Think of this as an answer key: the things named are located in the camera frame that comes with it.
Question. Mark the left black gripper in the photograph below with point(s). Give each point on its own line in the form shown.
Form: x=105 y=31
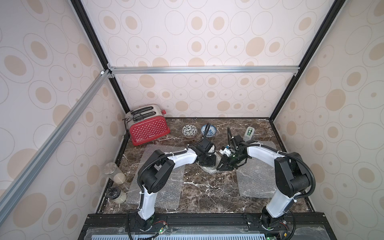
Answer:
x=213 y=161

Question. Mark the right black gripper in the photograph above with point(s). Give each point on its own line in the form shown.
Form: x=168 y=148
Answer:
x=227 y=159

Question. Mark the bubble wrap sheet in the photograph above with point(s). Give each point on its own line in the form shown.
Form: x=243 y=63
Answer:
x=256 y=179
x=219 y=166
x=168 y=197

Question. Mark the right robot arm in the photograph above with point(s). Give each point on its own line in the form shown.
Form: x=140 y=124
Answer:
x=294 y=178

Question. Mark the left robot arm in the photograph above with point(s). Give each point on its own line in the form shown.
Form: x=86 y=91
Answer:
x=155 y=172

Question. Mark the blue white patterned bowl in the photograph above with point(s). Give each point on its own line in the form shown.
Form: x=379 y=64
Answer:
x=212 y=130

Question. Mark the black white patterned bowl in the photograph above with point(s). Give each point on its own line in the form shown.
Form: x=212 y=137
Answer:
x=189 y=131

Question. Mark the red silver toaster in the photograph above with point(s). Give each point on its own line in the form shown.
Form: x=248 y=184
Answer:
x=146 y=124

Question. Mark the black lid glass jar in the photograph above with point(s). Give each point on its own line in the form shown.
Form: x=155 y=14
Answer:
x=116 y=195

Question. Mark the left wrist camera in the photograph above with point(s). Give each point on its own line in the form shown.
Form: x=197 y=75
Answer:
x=212 y=150

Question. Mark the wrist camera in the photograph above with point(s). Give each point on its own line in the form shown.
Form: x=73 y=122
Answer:
x=212 y=150
x=226 y=151

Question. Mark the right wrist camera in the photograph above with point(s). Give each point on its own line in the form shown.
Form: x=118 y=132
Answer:
x=226 y=151

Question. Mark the horizontal aluminium rail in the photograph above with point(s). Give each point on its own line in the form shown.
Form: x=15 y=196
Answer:
x=205 y=70

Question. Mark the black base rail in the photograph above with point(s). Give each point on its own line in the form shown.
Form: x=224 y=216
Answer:
x=245 y=226

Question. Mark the left diagonal aluminium rail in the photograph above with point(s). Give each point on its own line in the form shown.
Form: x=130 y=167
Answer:
x=26 y=177

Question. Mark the black left frame post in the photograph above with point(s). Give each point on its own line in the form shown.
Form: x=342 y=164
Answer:
x=94 y=40

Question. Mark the black frame post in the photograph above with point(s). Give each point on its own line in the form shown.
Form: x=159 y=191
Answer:
x=319 y=37
x=94 y=40

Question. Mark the black right frame post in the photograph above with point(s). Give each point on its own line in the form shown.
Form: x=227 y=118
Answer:
x=319 y=37

